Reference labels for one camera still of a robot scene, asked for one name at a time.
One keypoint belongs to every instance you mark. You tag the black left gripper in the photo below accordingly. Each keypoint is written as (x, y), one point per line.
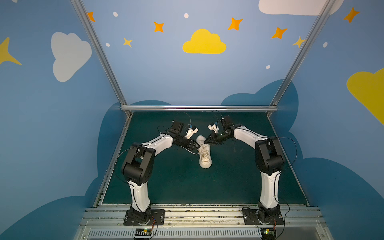
(188, 143)

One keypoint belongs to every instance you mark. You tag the left green circuit board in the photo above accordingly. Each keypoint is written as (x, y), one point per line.
(142, 233)

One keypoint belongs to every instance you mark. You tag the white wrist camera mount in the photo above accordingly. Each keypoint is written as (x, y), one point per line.
(191, 132)
(214, 127)

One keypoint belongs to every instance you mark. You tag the front aluminium rail platform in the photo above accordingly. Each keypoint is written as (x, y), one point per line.
(203, 222)

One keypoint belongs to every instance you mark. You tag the right rear aluminium frame post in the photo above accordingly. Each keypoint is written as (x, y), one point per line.
(304, 50)

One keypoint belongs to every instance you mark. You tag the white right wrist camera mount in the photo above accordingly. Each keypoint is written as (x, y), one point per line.
(214, 127)

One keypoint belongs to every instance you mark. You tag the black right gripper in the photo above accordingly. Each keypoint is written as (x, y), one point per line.
(216, 138)

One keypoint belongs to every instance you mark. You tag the aluminium frame post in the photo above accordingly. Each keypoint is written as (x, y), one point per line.
(87, 24)
(304, 50)

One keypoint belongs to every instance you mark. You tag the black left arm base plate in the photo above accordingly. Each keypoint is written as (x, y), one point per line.
(149, 217)

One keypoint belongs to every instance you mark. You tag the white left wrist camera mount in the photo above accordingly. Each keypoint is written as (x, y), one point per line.
(191, 132)

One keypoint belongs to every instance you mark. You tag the rear horizontal aluminium frame bar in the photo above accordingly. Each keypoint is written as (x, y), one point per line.
(176, 108)

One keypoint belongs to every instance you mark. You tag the right green circuit board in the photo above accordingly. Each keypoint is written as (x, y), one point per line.
(268, 234)

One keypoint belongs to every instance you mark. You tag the green circuit board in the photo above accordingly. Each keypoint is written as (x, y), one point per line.
(142, 233)
(268, 234)

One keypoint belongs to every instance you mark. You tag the left side aluminium table rail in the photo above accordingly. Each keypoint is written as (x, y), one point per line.
(109, 173)

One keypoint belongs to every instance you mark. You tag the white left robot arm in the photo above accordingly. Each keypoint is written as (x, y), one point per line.
(138, 166)

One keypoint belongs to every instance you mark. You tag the white knit sneaker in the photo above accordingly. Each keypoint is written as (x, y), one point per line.
(205, 160)

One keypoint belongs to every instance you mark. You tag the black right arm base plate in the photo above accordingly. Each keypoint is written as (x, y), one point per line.
(262, 216)

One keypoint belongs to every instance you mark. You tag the white shoelace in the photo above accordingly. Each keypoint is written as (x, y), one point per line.
(193, 151)

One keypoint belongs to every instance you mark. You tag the left rear aluminium frame post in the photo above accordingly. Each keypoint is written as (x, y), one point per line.
(87, 24)

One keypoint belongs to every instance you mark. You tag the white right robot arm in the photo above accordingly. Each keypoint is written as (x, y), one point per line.
(269, 161)

